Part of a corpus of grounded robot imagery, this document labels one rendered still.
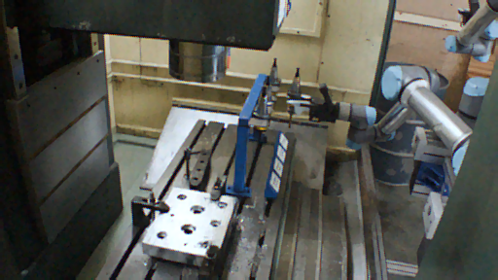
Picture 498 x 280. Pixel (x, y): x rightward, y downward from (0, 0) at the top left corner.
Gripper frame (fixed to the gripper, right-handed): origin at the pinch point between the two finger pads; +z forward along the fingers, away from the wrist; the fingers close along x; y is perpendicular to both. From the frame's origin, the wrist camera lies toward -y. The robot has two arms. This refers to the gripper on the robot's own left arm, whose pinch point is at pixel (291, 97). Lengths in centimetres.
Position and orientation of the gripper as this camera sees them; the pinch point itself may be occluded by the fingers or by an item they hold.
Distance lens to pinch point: 166.9
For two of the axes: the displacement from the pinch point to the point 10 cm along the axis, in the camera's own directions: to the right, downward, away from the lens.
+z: -9.8, -1.7, 1.4
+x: 2.0, -4.1, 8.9
